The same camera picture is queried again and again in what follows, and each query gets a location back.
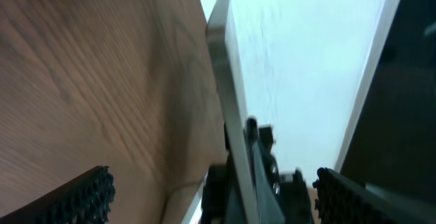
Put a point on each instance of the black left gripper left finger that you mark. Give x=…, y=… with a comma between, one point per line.
x=84, y=199

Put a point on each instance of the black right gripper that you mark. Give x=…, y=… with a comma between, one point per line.
x=280, y=198

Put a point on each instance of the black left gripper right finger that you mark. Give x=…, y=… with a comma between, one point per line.
x=340, y=200

